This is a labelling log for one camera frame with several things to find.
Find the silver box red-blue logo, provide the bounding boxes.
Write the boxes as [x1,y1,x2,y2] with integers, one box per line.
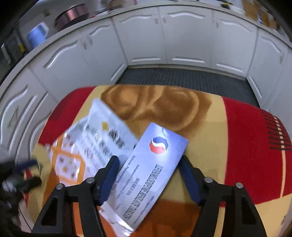
[100,123,188,236]

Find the white kitchen base cabinets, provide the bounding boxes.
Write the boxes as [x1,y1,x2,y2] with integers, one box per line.
[1,1,291,158]

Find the printed foil snack bag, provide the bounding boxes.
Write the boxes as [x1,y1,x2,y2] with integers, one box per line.
[47,98,138,186]

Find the red yellow patterned blanket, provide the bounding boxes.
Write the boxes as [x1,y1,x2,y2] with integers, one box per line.
[25,84,291,236]

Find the dark ribbed floor mat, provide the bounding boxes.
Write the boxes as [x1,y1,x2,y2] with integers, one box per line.
[116,68,259,107]

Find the black microwave oven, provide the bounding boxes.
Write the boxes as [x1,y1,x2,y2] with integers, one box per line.
[1,29,26,78]

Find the blue electric kettle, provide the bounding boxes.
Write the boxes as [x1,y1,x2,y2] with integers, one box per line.
[26,22,49,49]

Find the copper coloured cooking pot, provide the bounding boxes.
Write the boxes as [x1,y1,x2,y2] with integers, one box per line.
[54,3,89,31]

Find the wooden cutting board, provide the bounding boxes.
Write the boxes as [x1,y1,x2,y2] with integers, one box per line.
[242,0,279,30]

